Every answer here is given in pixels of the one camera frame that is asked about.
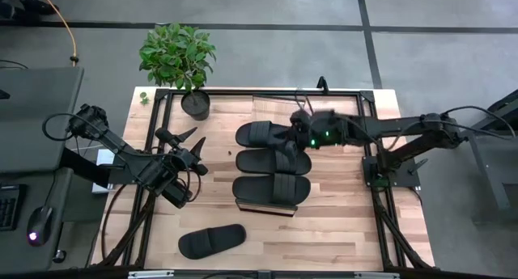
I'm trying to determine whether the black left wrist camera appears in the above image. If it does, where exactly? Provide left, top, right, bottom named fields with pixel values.
left=161, top=180, right=194, bottom=210

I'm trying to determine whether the silver metal bracket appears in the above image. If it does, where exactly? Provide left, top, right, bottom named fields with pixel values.
left=354, top=272, right=400, bottom=279
left=128, top=270, right=175, bottom=279

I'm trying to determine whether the green plant in black pot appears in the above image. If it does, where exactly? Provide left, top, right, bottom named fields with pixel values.
left=138, top=23, right=217, bottom=121

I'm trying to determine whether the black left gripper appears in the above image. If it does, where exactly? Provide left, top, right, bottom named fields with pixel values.
left=143, top=126, right=210, bottom=191

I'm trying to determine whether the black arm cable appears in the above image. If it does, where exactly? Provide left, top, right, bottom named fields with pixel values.
left=41, top=112, right=107, bottom=143
left=420, top=104, right=517, bottom=139

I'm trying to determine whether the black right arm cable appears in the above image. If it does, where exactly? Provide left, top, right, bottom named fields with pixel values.
left=420, top=104, right=517, bottom=139

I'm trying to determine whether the black keyboard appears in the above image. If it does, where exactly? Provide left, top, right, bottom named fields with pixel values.
left=0, top=184, right=28, bottom=231

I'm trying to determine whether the wooden shelf black metal frame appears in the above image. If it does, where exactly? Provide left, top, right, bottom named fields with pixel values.
left=233, top=93, right=309, bottom=218

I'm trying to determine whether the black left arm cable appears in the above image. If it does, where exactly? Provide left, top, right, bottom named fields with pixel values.
left=41, top=112, right=107, bottom=143

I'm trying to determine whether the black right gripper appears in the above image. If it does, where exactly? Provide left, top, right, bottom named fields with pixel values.
left=284, top=108, right=325, bottom=160

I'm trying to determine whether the yellow cable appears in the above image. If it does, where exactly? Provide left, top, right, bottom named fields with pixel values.
left=36, top=0, right=79, bottom=67

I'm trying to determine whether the black computer mouse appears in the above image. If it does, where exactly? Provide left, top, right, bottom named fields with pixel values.
left=26, top=205, right=54, bottom=247

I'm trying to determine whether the small white box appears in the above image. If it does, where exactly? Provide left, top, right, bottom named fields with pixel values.
left=91, top=148, right=117, bottom=195

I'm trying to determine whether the thick black cable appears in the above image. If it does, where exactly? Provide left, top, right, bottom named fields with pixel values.
left=100, top=184, right=128, bottom=260

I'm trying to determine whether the black rubber slide sandal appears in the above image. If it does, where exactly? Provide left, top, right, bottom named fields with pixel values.
left=235, top=120, right=295, bottom=149
left=177, top=223, right=248, bottom=260
left=231, top=173, right=312, bottom=206
left=235, top=147, right=313, bottom=176

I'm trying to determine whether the grey side desk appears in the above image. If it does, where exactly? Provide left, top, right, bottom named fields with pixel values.
left=0, top=66, right=85, bottom=274

